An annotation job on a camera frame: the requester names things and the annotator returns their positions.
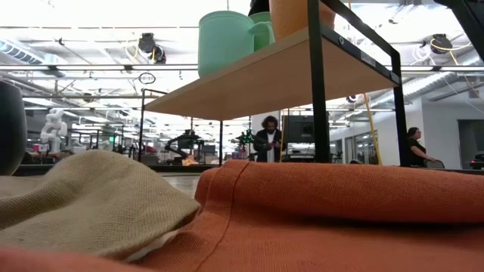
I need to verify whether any silver flexible duct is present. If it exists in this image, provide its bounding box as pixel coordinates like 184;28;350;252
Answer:
372;70;484;109

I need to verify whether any person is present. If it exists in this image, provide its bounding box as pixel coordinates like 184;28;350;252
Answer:
252;115;284;164
405;126;436;168

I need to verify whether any wooden shelf with black frame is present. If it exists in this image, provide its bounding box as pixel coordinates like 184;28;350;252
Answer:
138;0;410;170

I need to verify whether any ceiling light strip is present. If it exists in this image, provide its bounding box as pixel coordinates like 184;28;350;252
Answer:
0;63;200;73
381;64;484;73

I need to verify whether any sage green cup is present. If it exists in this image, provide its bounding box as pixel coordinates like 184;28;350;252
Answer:
248;11;275;51

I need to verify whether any black mug with yellow inside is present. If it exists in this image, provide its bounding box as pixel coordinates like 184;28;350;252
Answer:
0;79;29;177

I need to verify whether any grey office chair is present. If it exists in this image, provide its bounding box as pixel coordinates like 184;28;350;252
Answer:
422;158;446;170

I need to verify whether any yellow cable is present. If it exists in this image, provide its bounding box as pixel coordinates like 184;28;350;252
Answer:
361;92;383;166

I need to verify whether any beige cloth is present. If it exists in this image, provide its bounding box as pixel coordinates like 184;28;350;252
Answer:
0;149;201;262

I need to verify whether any light turquoise mug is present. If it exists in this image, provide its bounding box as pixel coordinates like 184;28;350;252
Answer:
197;10;276;79

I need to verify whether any ceiling air duct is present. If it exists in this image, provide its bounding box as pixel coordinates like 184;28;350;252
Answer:
0;39;47;66

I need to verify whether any black ceiling cable reel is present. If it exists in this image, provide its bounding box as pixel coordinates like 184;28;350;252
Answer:
137;32;168;65
428;32;455;57

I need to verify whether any black monitor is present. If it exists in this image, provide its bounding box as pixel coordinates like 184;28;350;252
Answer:
281;114;330;145

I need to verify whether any orange cloth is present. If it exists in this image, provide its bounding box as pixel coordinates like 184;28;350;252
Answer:
0;158;484;272

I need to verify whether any small orange cup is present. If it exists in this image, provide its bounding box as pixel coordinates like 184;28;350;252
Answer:
267;0;337;42

